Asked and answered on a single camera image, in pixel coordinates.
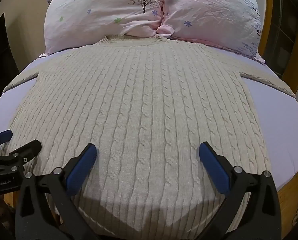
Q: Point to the lavender bed sheet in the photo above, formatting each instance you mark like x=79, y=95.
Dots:
x=276, y=120

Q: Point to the pink floral pillow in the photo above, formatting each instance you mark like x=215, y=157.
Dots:
x=213, y=15
x=101, y=15

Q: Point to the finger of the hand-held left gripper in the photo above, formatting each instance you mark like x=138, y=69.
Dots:
x=2, y=136
x=29, y=150

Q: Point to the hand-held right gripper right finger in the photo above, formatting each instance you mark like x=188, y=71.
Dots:
x=213, y=167

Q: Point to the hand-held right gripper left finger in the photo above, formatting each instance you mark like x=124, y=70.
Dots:
x=82, y=166

